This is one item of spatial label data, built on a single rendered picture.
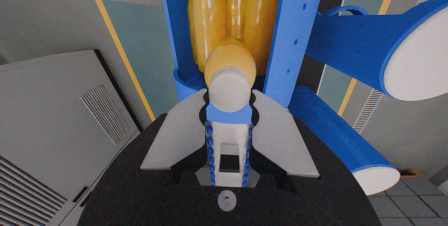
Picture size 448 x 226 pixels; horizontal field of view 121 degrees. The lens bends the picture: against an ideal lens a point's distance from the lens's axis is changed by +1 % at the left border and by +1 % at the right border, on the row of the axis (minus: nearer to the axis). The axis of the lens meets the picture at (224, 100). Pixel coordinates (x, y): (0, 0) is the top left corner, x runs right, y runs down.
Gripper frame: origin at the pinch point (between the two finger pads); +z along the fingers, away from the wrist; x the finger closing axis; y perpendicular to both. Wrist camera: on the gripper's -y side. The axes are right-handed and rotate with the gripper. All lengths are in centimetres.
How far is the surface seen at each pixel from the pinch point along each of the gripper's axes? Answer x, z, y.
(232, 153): 2, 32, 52
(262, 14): 5.4, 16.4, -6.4
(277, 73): 7.2, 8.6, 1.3
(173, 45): -12.6, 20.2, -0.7
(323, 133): 62, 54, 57
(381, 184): 80, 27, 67
